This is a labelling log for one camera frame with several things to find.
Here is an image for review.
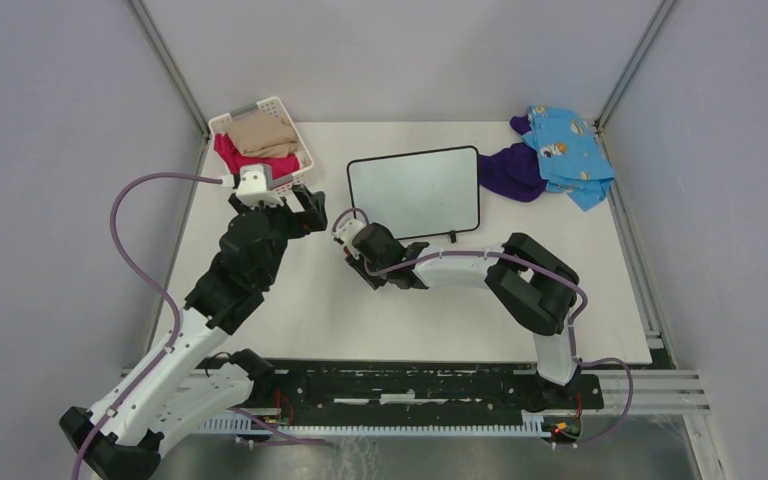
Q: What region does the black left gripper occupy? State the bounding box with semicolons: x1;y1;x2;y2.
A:
230;183;327;287

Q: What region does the black framed whiteboard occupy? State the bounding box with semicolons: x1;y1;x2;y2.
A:
346;146;481;240

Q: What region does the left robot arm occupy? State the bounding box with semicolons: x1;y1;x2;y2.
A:
59;185;328;479

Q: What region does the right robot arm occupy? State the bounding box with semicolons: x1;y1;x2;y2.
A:
331;219;588;408

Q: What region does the magenta cloth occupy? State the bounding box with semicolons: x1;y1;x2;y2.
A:
214;134;300;179

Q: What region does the beige folded cloth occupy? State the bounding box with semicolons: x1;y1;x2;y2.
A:
225;111;299;158

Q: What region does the white plastic basket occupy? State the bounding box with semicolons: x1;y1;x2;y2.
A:
208;96;318;192

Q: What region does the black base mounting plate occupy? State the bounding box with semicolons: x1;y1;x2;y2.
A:
241;358;605;427

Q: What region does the purple cloth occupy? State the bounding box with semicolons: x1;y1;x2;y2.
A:
477;141;547;203

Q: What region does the blue patterned cloth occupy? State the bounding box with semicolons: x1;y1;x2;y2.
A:
522;105;615;211

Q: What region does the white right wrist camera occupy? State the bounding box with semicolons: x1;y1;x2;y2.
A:
332;218;367;250

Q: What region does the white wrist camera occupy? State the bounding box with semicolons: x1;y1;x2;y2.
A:
235;163;277;208
332;218;367;250

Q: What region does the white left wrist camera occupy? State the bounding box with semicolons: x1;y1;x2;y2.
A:
235;163;277;208

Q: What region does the white slotted cable duct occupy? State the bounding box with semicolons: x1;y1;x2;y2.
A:
194;413;551;439

